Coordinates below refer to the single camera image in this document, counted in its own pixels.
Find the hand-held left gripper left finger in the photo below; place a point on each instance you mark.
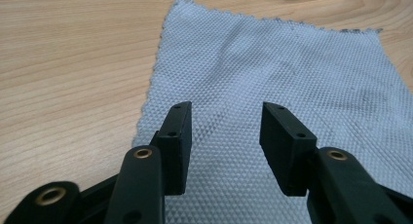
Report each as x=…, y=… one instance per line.
x=173, y=152

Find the light blue textured cloth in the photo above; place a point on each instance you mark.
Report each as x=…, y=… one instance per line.
x=259, y=87

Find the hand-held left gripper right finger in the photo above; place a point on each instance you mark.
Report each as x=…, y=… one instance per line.
x=285, y=152

